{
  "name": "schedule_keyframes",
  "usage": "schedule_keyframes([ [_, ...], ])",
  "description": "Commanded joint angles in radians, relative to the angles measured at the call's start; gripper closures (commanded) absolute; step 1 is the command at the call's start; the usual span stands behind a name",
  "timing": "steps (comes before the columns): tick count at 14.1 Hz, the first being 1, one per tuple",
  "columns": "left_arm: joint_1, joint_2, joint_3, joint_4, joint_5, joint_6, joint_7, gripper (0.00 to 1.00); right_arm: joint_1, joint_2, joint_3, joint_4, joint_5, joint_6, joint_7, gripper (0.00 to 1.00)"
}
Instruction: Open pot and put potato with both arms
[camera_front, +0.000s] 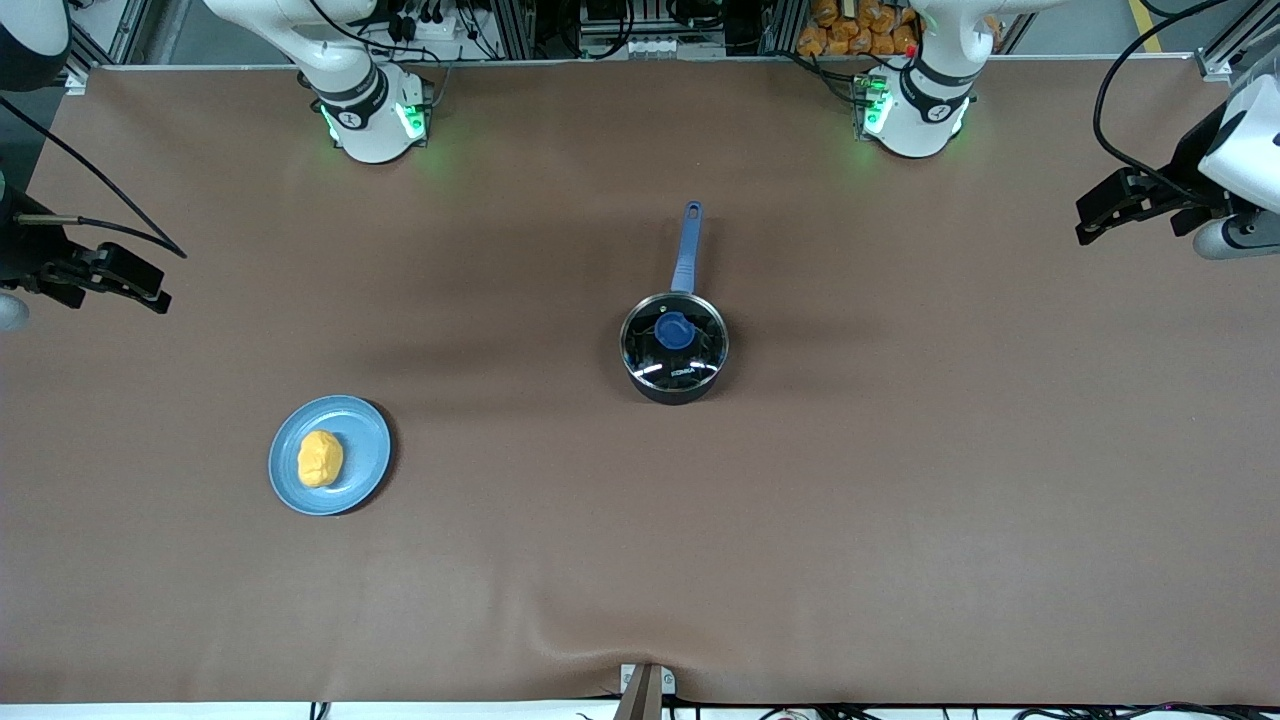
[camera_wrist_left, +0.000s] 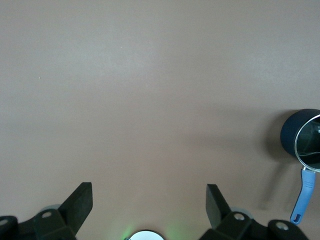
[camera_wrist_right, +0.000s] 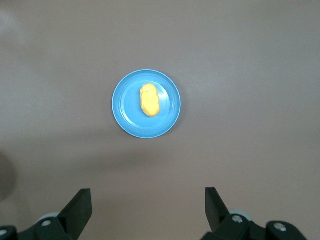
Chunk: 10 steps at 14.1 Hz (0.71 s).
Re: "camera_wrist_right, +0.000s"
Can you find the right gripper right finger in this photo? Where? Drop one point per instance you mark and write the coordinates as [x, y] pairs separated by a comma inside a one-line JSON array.
[[217, 215]]

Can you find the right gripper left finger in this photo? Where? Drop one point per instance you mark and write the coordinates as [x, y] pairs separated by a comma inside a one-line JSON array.
[[72, 217]]

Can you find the blue round plate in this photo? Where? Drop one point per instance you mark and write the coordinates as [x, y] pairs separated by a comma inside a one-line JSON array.
[[130, 115]]

